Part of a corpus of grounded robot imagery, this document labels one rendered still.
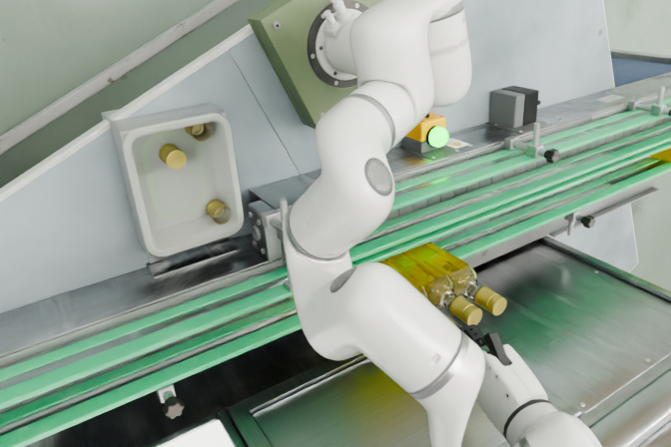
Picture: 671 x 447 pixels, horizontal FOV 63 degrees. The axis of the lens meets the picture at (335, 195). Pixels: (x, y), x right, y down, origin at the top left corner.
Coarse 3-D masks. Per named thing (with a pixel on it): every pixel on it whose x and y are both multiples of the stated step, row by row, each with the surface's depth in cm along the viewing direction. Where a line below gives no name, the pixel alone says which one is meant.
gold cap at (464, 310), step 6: (456, 300) 91; (462, 300) 91; (450, 306) 92; (456, 306) 91; (462, 306) 90; (468, 306) 90; (474, 306) 90; (450, 312) 92; (456, 312) 91; (462, 312) 90; (468, 312) 89; (474, 312) 89; (480, 312) 90; (462, 318) 90; (468, 318) 89; (474, 318) 89; (480, 318) 90; (468, 324) 89
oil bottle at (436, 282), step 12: (408, 252) 104; (396, 264) 101; (408, 264) 100; (420, 264) 100; (420, 276) 97; (432, 276) 96; (444, 276) 96; (432, 288) 94; (444, 288) 94; (432, 300) 94
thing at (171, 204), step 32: (160, 128) 84; (224, 128) 90; (128, 160) 83; (160, 160) 93; (192, 160) 96; (224, 160) 94; (160, 192) 95; (192, 192) 98; (224, 192) 98; (160, 224) 97; (192, 224) 99; (224, 224) 98
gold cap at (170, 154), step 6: (168, 144) 93; (162, 150) 92; (168, 150) 90; (174, 150) 90; (180, 150) 91; (162, 156) 91; (168, 156) 89; (174, 156) 90; (180, 156) 90; (168, 162) 90; (174, 162) 90; (180, 162) 91; (174, 168) 90; (180, 168) 91
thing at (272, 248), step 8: (256, 208) 98; (264, 208) 97; (256, 216) 97; (256, 224) 98; (256, 232) 98; (264, 232) 96; (272, 232) 96; (256, 240) 101; (264, 240) 97; (272, 240) 97; (280, 240) 98; (256, 248) 102; (264, 248) 98; (272, 248) 97; (280, 248) 98; (264, 256) 100; (272, 256) 98; (280, 256) 99
